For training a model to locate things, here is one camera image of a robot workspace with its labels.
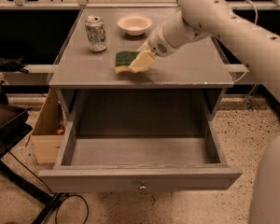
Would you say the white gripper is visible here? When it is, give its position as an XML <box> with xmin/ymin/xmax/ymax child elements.
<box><xmin>129</xmin><ymin>23</ymin><xmax>178</xmax><ymax>73</ymax></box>

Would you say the green and yellow sponge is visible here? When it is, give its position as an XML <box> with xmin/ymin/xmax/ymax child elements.
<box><xmin>115</xmin><ymin>51</ymin><xmax>138</xmax><ymax>74</ymax></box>

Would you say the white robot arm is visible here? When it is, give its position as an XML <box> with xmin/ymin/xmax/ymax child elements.
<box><xmin>129</xmin><ymin>0</ymin><xmax>280</xmax><ymax>224</ymax></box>

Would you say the open grey top drawer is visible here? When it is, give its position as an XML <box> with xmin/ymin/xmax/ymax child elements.
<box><xmin>39</xmin><ymin>121</ymin><xmax>242</xmax><ymax>192</ymax></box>

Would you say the white ceramic bowl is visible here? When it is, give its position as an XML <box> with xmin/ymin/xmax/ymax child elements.
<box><xmin>118</xmin><ymin>14</ymin><xmax>152</xmax><ymax>36</ymax></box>

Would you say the grey wooden cabinet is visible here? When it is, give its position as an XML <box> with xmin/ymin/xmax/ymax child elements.
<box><xmin>49</xmin><ymin>7</ymin><xmax>233</xmax><ymax>133</ymax></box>

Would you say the crushed aluminium soda can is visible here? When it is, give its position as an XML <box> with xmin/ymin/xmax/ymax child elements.
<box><xmin>85</xmin><ymin>15</ymin><xmax>106</xmax><ymax>52</ymax></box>

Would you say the cardboard box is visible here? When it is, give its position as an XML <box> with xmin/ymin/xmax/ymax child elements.
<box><xmin>31</xmin><ymin>89</ymin><xmax>64</xmax><ymax>164</ymax></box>

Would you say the black floor cable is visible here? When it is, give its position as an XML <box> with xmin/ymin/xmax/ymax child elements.
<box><xmin>7</xmin><ymin>151</ymin><xmax>91</xmax><ymax>224</ymax></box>

